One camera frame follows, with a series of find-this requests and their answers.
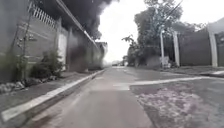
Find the grey concrete road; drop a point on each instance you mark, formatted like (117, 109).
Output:
(110, 100)

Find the pole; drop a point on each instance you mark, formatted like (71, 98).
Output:
(162, 48)

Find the large tree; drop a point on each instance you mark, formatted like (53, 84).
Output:
(153, 30)

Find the dark overhanging tree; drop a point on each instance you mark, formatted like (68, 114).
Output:
(85, 13)

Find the green bush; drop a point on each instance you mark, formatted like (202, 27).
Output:
(46, 66)

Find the pale concrete kerb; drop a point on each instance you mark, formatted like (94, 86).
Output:
(43, 98)

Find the grey pavement strip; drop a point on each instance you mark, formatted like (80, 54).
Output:
(196, 70)

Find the grey raised pavement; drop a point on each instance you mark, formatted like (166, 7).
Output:
(30, 90)

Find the thin climbing plant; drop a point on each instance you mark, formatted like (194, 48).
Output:
(22, 50)

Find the long grey boundary wall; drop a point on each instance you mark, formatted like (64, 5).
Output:
(40, 40)

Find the dark wall with white pillars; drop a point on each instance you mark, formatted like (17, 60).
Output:
(195, 48)

